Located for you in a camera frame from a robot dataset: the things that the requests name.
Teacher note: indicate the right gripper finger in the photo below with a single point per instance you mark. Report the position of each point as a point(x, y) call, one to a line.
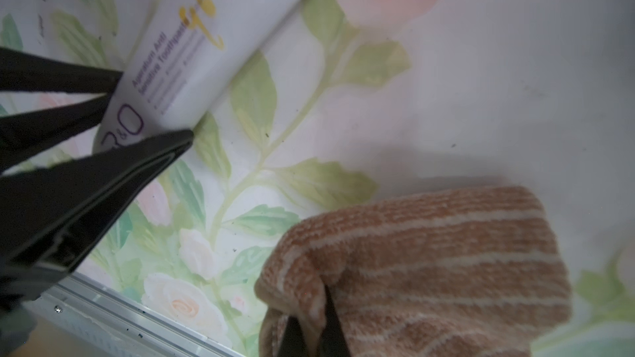
point(330, 342)

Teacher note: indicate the aluminium front rail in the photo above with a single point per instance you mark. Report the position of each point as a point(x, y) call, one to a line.
point(117, 325)

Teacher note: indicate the purple cap toothpaste tube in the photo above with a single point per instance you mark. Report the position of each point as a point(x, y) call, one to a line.
point(187, 56)

